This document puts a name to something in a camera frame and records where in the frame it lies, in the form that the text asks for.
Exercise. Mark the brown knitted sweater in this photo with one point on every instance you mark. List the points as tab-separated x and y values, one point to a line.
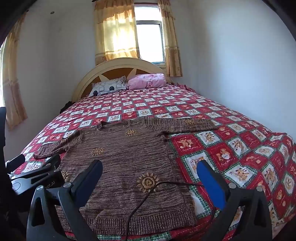
129	157

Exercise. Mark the cream wooden headboard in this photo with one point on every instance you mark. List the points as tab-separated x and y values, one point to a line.
115	69

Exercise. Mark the side window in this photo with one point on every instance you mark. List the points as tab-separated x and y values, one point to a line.
1	74

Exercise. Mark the dark cloth beside bed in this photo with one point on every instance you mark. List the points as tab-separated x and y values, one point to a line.
67	105

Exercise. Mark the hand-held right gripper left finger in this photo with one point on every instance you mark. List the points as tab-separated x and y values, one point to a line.
91	177

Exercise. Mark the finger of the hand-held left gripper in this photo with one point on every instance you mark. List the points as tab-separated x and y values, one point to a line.
16	162
49	164

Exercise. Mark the window behind headboard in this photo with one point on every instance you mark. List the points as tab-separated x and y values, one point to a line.
149	34

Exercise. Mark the grey patterned pillow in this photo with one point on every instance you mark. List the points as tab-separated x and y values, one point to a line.
107	88

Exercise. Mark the yellow curtain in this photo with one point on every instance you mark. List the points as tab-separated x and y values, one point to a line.
115	30
12	81
171	39

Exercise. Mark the red checked printed bedspread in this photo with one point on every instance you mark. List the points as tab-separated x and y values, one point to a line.
231	143

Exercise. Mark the pink pillow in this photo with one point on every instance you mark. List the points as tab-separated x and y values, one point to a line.
146	80

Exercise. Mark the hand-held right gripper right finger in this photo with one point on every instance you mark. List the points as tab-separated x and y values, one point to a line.
211	185

